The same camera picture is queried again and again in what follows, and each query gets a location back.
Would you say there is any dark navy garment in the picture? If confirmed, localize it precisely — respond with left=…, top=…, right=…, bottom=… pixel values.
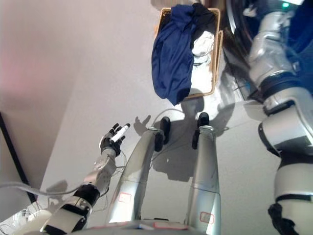
left=192, top=2, right=217, bottom=34

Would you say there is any black robot left foot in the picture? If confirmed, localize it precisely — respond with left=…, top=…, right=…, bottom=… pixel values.
left=160, top=117, right=171, bottom=145

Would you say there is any grey cable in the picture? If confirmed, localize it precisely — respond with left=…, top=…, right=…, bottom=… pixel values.
left=0, top=182, right=81, bottom=197

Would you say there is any silver robot right leg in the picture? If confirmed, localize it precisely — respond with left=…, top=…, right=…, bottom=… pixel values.
left=187, top=125, right=222, bottom=233

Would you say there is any blue garment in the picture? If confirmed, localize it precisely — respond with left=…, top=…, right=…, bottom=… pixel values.
left=151, top=4, right=196, bottom=106

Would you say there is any grey front-load washing machine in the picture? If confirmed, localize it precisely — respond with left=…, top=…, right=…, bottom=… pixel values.
left=221, top=0, right=313, bottom=98

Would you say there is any black robot right foot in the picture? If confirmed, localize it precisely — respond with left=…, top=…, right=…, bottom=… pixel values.
left=197, top=112, right=210, bottom=128

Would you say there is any white garment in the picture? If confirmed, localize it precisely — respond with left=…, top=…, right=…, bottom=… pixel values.
left=191, top=30, right=216, bottom=66

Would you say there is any wicker laundry basket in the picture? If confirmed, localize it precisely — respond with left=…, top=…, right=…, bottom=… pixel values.
left=154, top=7, right=224, bottom=98

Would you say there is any black robot foot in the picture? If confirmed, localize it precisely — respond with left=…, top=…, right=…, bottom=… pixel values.
left=197, top=112, right=210, bottom=128
left=160, top=117, right=171, bottom=145

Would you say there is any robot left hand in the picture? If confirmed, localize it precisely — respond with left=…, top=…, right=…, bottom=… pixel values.
left=99, top=123, right=131, bottom=157

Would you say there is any white floor cable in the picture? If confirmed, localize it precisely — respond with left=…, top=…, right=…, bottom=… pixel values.
left=151, top=108, right=186, bottom=128

